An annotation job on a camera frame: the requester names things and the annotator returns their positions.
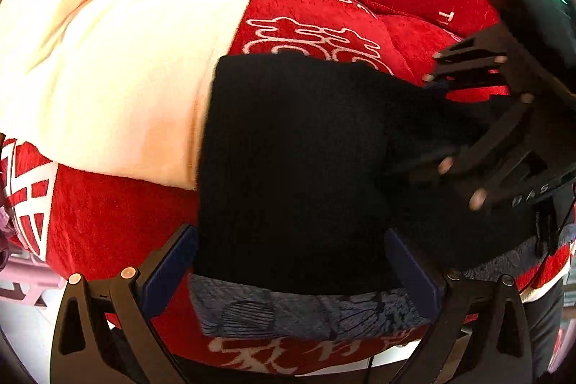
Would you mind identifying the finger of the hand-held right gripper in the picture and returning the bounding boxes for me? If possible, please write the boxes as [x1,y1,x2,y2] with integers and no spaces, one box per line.
[405,93,546,212]
[422,25,519,94]

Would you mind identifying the black pants with patterned waistband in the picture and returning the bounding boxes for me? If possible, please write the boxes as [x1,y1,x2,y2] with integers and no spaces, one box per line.
[189,53,576,342]

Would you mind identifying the pink object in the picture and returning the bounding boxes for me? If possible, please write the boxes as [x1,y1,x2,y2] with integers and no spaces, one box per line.
[0,249,64,304]

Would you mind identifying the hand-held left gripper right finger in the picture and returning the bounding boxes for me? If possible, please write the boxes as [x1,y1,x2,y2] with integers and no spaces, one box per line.
[382,228,534,384]

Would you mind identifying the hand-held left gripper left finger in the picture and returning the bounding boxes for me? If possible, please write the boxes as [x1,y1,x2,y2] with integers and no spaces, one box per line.
[49,223,199,384]

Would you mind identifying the red printed blanket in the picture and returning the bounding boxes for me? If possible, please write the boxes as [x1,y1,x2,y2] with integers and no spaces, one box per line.
[0,0,576,376]

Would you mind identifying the cream white blanket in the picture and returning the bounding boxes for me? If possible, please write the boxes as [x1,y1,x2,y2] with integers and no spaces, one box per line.
[0,0,253,191]

